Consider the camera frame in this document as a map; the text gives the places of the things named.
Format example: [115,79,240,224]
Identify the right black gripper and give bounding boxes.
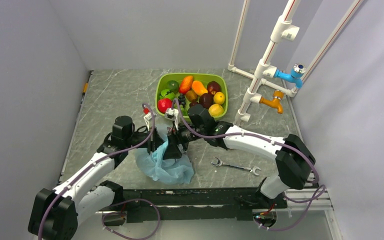
[162,120,206,160]

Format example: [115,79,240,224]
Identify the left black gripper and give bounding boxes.
[125,126,168,155]

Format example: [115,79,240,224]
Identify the blue plastic bag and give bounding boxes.
[135,124,195,185]

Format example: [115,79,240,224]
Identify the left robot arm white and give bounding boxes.
[27,112,163,240]

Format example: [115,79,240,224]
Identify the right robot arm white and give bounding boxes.
[163,105,315,208]

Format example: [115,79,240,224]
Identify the black fake grapes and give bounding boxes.
[178,93,186,107]

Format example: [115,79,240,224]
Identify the brown fake kiwi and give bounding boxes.
[185,90,199,103]

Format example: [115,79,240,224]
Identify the yellow fake fruit front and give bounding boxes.
[208,103,225,117]

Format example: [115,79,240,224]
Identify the dark maroon fake fruit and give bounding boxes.
[198,93,214,109]

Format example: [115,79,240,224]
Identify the orange fake mango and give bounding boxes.
[191,80,208,96]

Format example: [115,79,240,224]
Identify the yellow fake lemon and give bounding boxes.
[213,91,226,105]

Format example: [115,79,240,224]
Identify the dark red fake apple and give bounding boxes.
[206,81,221,96]

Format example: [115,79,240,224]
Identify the silver open-end wrench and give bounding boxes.
[210,157,262,176]

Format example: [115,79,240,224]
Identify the dark green round fruit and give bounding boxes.
[166,80,180,94]

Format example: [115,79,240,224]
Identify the green plastic fruit basket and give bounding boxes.
[155,73,229,120]

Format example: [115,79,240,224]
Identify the orange faucet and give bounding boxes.
[259,90,285,114]

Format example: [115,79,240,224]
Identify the blue faucet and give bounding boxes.
[273,63,307,89]

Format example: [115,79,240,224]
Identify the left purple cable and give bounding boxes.
[37,103,161,240]

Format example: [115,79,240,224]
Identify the purple cable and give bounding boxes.
[172,97,327,233]
[37,103,161,240]

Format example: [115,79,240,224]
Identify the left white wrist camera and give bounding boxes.
[142,105,155,130]

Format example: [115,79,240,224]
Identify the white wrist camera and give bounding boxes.
[164,108,180,130]
[142,105,155,130]

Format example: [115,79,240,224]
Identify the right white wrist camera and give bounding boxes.
[164,108,180,130]

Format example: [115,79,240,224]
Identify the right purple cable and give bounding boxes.
[172,97,327,233]

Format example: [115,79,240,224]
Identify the white PVC pipe frame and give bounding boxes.
[227,0,363,126]

